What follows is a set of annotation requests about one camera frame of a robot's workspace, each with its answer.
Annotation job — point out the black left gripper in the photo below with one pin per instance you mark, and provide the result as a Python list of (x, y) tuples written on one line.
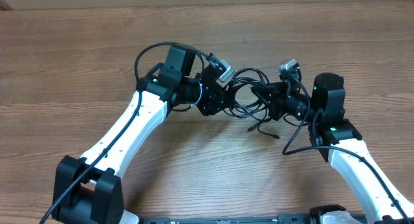
[(215, 95)]

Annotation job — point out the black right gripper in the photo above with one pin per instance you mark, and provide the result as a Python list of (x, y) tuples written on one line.
[(275, 92)]

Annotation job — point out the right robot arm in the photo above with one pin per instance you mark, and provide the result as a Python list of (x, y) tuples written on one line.
[(339, 142)]

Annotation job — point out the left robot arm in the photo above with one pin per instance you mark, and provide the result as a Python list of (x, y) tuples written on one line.
[(89, 189)]

